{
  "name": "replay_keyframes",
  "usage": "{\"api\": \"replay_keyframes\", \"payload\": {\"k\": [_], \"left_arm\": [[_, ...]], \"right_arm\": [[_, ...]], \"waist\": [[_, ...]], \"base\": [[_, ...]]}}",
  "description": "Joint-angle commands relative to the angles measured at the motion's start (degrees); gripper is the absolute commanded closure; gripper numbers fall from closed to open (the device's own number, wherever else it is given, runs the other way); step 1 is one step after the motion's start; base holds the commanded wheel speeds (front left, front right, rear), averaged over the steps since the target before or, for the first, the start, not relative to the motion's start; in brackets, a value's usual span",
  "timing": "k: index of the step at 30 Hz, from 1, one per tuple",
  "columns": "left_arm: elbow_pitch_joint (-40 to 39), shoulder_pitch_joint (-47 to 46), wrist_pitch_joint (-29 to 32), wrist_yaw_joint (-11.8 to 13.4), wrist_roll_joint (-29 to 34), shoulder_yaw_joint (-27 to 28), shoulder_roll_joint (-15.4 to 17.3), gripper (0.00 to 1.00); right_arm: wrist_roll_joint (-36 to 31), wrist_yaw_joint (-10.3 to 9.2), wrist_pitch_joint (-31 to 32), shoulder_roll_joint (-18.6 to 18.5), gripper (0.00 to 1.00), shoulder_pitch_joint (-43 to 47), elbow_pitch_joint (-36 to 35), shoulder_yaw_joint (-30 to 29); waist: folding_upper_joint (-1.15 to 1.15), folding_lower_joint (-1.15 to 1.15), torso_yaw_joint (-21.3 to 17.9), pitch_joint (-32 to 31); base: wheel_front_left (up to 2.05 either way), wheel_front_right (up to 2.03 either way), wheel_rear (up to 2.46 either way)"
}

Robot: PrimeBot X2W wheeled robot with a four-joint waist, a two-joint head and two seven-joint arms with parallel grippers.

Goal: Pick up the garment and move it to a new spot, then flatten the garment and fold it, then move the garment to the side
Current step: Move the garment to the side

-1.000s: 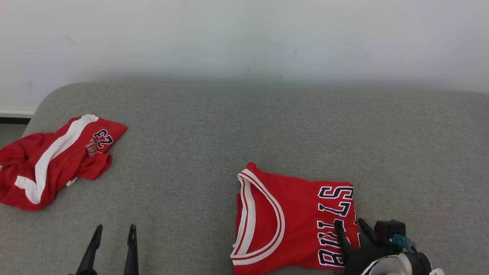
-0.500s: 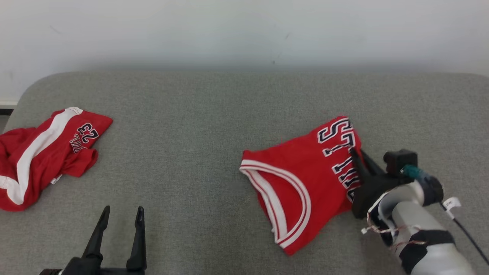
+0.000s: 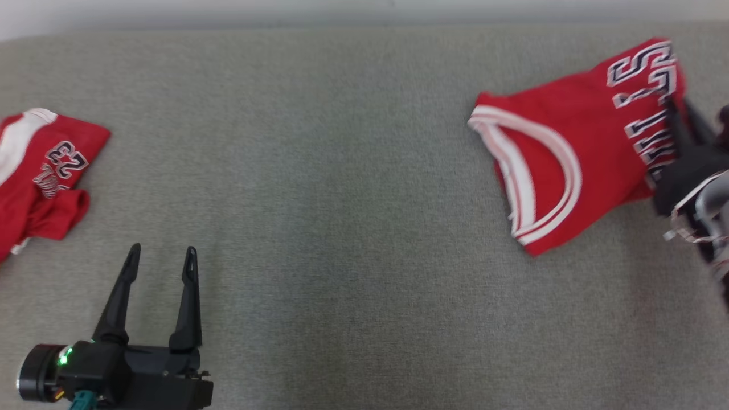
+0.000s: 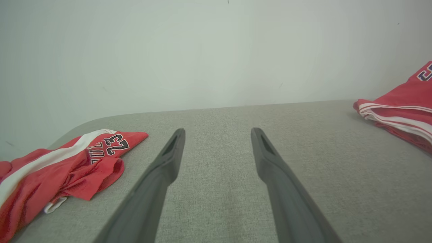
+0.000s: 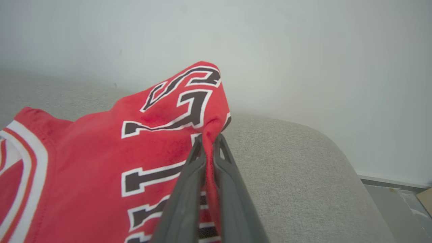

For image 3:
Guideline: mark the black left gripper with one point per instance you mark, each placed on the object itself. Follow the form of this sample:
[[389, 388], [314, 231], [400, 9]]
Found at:
[[165, 378]]

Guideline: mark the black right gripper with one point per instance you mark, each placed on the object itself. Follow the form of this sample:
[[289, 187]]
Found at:
[[683, 182]]

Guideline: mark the red shorts with 23 print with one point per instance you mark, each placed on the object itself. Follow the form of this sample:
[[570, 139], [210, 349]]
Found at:
[[51, 210]]

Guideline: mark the red jersey shirt white sleeves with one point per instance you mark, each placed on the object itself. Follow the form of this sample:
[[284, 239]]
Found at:
[[569, 114]]

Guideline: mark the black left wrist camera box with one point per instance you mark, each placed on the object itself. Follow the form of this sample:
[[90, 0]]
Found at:
[[94, 370]]

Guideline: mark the grey fabric panel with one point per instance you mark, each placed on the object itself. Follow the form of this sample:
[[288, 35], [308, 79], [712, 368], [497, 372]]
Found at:
[[342, 228]]

